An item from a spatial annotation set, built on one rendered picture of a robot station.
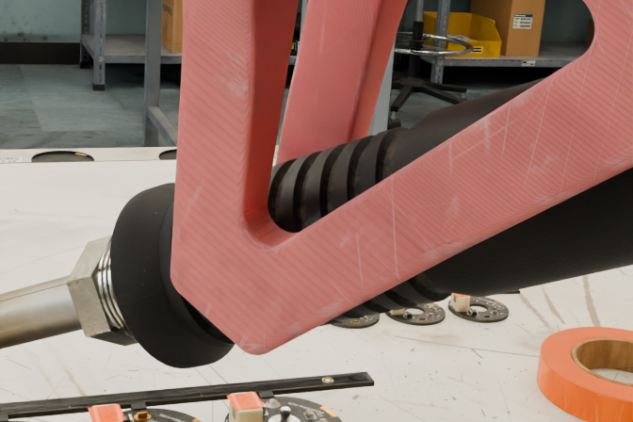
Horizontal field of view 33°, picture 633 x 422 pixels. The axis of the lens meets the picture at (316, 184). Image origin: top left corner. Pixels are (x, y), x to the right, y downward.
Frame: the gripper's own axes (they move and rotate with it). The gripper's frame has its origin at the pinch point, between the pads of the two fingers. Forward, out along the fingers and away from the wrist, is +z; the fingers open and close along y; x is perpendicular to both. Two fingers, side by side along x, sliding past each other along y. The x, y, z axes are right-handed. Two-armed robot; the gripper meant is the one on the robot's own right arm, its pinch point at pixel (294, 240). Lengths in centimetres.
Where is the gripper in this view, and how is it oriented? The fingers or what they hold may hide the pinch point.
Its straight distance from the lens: 13.6
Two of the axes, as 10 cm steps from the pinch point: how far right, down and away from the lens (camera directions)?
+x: 7.5, 6.3, -2.2
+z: -4.9, 7.4, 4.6
